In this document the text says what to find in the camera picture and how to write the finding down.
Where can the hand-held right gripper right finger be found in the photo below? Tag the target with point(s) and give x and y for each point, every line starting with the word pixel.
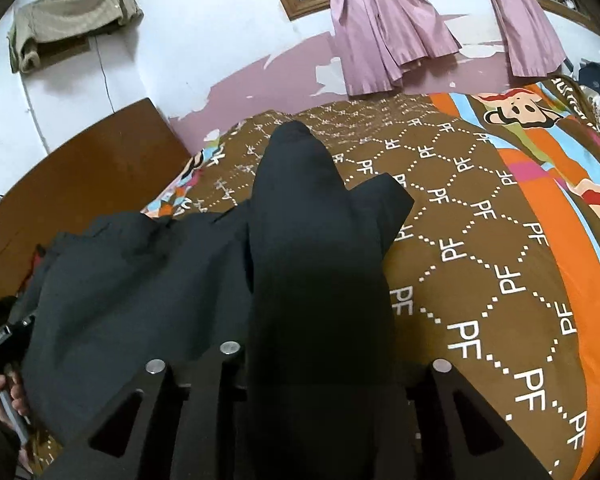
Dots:
pixel 432 395

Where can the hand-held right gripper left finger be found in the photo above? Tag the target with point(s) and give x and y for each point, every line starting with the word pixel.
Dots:
pixel 220 377

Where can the black garment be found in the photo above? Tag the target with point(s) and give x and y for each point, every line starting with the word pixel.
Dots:
pixel 305 270

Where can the brown wooden headboard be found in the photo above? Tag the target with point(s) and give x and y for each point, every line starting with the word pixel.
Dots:
pixel 80 175

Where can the colourful printed blanket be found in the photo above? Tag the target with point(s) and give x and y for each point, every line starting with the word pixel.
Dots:
pixel 455 210

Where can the pink tied curtain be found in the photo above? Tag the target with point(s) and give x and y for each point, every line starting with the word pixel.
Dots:
pixel 380 25
pixel 522 20

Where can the beige cloth on wall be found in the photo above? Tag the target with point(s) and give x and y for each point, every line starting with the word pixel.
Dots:
pixel 65 20

